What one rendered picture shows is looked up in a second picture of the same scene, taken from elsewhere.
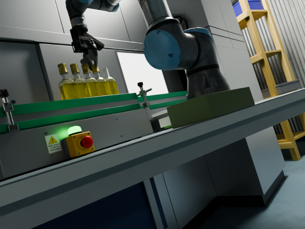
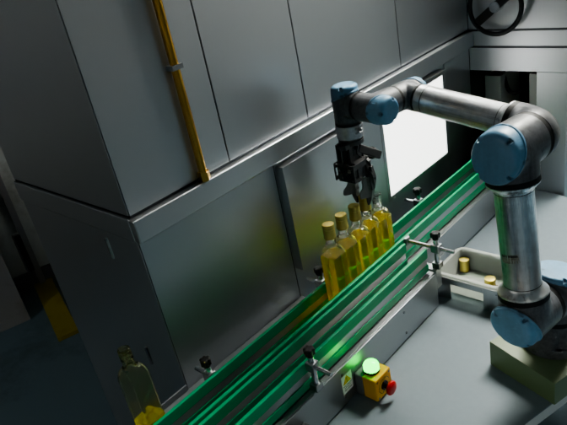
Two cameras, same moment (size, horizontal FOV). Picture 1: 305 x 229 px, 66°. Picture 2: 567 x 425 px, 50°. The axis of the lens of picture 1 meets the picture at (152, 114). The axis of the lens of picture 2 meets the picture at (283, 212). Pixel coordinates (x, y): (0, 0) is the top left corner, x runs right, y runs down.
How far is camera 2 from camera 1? 1.31 m
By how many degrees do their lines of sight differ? 31
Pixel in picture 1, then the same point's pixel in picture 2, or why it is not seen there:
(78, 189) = not seen: outside the picture
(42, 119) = (335, 355)
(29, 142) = (329, 393)
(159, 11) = (530, 283)
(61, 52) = (308, 167)
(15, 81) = (254, 244)
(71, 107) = (359, 322)
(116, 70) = not seen: hidden behind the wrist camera
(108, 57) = (368, 133)
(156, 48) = (512, 330)
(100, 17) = (359, 39)
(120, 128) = (405, 322)
